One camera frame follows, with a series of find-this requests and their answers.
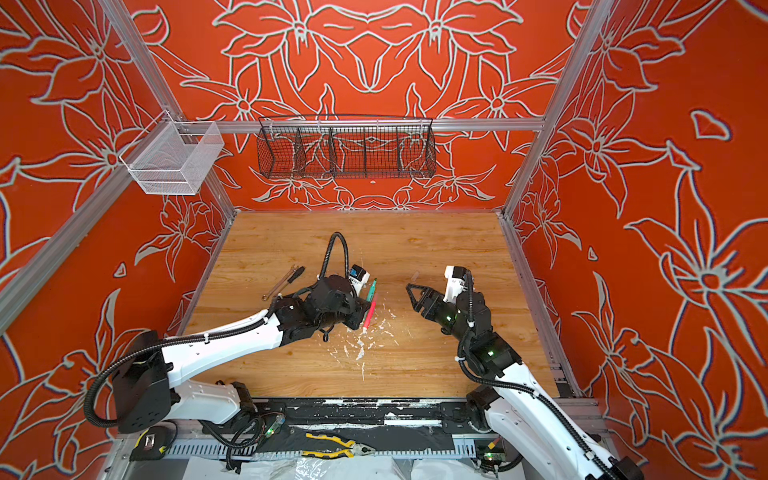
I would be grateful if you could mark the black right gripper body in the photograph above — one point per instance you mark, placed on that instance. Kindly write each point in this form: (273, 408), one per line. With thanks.
(441, 312)

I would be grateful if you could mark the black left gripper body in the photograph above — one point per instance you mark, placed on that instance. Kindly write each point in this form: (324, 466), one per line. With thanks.
(351, 313)

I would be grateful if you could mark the pink highlighter pen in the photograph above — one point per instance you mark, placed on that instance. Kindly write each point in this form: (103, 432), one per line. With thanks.
(369, 315)

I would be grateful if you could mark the green highlighter pen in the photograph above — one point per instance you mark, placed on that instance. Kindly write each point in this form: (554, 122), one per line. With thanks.
(371, 292)

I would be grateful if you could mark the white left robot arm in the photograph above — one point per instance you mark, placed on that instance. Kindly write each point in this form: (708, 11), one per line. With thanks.
(154, 380)

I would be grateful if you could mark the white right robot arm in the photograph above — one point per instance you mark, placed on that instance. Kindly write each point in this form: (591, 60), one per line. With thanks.
(508, 400)

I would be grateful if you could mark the white mesh basket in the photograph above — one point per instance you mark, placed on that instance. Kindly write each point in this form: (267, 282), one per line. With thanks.
(168, 162)

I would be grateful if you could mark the left tape measure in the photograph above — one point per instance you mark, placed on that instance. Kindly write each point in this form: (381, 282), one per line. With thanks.
(154, 443)

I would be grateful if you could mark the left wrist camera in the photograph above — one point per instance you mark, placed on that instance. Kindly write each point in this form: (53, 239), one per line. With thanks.
(358, 278)

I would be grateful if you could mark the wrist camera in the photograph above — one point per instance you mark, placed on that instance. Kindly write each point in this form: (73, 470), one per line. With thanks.
(358, 278)
(455, 282)

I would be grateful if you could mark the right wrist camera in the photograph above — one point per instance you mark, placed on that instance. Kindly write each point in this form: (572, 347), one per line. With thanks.
(455, 282)

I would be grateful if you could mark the black handled screwdriver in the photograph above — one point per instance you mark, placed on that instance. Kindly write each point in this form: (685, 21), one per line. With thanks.
(292, 277)

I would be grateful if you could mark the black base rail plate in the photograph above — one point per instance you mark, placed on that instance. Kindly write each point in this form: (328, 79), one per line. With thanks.
(451, 415)

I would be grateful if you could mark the yellow handled pliers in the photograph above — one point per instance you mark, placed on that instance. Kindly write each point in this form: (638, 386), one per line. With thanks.
(339, 448)

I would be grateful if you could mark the black wire basket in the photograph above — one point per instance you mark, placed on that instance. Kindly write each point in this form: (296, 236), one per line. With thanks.
(355, 148)

